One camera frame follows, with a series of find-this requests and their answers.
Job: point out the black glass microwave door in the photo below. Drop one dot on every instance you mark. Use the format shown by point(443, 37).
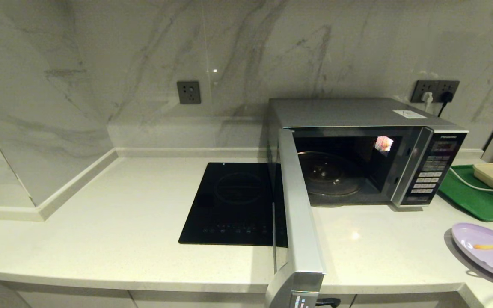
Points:
point(300, 231)

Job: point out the purple plate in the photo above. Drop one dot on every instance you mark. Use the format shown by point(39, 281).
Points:
point(469, 235)

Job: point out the long french fry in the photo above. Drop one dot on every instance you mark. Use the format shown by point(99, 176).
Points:
point(487, 246)

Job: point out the silver microwave oven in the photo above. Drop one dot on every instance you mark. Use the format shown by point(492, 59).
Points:
point(340, 113)

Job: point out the white paper sheet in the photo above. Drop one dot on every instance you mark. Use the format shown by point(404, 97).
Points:
point(409, 114)

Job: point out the black induction cooktop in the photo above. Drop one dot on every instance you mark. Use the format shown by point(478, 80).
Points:
point(229, 205)

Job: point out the white power plug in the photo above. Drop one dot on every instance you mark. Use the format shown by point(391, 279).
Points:
point(426, 98)

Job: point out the black power plug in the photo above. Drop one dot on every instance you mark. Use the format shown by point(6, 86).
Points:
point(445, 97)

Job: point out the green tray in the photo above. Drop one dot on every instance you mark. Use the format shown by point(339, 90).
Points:
point(469, 201)

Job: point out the grey single wall socket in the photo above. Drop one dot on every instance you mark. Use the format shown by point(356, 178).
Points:
point(188, 92)

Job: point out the grey double wall socket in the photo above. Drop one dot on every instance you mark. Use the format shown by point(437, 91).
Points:
point(435, 87)

